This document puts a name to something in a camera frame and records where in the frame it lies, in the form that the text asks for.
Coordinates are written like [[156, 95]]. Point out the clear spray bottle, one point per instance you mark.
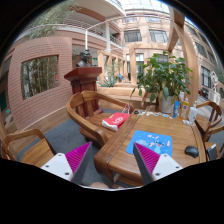
[[192, 113]]

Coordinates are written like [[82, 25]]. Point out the blue cartoon mouse pad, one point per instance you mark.
[[161, 144]]

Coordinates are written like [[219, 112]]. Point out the wooden chair at left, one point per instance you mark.
[[27, 146]]

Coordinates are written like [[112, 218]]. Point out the round wooden table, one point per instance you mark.
[[158, 132]]

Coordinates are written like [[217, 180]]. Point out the wooden chair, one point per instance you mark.
[[211, 125], [27, 146]]

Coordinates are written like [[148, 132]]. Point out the wooden armchair behind table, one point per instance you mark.
[[81, 110]]

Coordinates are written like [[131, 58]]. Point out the red wooden pedestal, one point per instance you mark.
[[83, 78]]

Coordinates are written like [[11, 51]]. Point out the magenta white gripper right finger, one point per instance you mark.
[[153, 166]]

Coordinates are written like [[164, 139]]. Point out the red white bag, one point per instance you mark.
[[115, 121]]

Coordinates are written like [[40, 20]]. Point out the yellow label bottle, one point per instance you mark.
[[184, 108]]

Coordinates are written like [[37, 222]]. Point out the green potted plant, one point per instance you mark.
[[167, 76]]

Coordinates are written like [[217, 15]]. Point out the black computer mouse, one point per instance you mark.
[[192, 151]]

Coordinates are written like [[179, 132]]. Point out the dark bust statue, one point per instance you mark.
[[84, 59]]

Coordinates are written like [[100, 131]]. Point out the wooden chair at right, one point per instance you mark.
[[211, 125]]

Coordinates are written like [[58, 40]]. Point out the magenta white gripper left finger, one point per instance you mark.
[[70, 166]]

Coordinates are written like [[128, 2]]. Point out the blue tube bottle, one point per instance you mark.
[[176, 108]]

